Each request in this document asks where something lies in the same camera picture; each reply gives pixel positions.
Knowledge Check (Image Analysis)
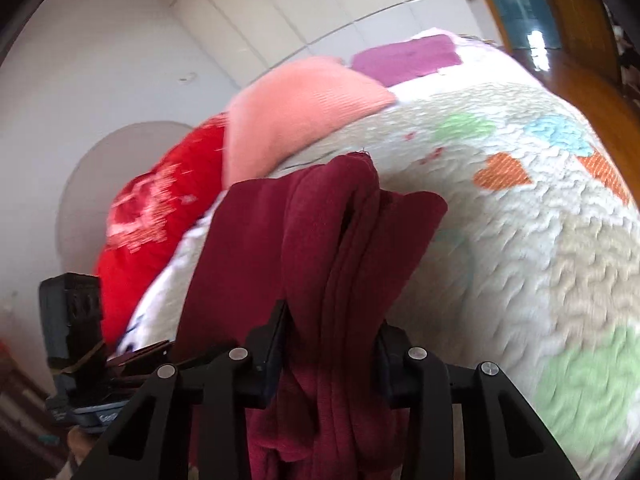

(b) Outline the dark red knit sweater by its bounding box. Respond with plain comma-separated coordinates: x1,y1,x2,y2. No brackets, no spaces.
172,153,447,479

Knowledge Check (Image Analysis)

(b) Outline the person's left hand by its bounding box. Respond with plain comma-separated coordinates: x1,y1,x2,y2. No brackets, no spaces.
54,426,101,480

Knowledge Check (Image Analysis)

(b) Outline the white bed sheet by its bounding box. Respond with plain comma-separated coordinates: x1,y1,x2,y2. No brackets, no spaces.
114,191,227,356

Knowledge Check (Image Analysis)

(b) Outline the round beige headboard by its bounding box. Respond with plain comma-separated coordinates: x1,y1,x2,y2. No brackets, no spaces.
55,122,192,274

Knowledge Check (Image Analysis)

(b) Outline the red floral comforter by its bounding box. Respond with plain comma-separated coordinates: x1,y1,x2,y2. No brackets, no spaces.
94,113,227,350

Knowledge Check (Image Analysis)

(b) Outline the patchwork quilted bedspread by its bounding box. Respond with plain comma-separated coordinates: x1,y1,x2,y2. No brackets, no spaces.
117,27,640,480

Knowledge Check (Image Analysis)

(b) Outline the pink ribbed pillow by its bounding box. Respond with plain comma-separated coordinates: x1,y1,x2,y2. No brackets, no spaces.
222,56,396,188

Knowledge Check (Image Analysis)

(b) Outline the white glossy wardrobe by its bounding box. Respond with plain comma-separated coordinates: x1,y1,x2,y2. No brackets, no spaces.
163,0,502,87

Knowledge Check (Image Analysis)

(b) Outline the purple folded cloth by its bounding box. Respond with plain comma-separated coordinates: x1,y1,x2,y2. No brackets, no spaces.
352,35,462,88

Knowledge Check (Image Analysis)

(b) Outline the wooden door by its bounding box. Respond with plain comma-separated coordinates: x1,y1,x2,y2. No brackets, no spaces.
529,0,624,86

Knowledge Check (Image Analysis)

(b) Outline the teal glass door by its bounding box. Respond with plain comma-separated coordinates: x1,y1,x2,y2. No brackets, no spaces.
487,0,562,50

